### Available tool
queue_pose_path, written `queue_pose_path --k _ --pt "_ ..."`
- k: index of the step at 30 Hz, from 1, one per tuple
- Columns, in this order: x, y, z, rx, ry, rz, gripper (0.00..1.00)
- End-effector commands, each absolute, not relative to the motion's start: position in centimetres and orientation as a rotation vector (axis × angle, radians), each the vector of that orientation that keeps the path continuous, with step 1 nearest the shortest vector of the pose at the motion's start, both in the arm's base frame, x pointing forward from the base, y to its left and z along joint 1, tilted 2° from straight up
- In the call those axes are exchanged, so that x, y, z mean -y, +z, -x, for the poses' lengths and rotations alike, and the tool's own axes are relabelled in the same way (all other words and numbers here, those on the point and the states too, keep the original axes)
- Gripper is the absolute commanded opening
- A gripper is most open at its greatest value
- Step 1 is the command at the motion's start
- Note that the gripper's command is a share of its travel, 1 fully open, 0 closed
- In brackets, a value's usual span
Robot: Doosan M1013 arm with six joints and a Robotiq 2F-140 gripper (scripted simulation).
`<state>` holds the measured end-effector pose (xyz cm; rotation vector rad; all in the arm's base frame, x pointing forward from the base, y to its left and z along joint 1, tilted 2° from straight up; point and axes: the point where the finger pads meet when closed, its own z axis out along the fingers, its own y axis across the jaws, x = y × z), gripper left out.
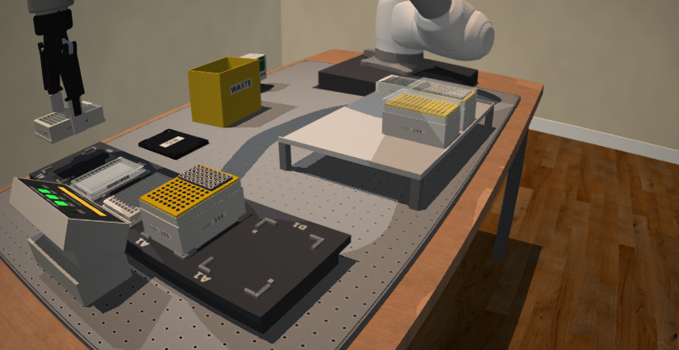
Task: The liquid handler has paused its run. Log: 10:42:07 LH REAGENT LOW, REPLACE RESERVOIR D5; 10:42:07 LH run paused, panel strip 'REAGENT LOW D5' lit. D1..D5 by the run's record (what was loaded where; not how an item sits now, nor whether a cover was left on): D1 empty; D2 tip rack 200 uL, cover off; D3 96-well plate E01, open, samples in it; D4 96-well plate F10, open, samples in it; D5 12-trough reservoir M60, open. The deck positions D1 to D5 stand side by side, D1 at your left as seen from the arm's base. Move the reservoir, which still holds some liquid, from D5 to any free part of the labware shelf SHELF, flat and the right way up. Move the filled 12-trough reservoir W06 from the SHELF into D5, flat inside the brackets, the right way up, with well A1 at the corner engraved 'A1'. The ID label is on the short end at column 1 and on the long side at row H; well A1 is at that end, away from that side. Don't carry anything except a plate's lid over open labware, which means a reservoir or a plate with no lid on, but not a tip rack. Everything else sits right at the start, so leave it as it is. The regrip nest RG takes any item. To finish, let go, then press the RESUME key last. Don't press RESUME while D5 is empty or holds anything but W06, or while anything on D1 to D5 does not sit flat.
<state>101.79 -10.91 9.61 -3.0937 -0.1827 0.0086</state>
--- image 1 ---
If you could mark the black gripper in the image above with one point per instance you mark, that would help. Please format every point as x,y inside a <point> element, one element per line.
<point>59,62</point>

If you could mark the black flat pad with rg label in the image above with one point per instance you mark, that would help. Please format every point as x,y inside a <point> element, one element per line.
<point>173,144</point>

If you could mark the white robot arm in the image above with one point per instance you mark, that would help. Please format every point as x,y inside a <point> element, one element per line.
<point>448,28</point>

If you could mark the yellow waste bin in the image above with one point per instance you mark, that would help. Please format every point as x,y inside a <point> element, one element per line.
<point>225,90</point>

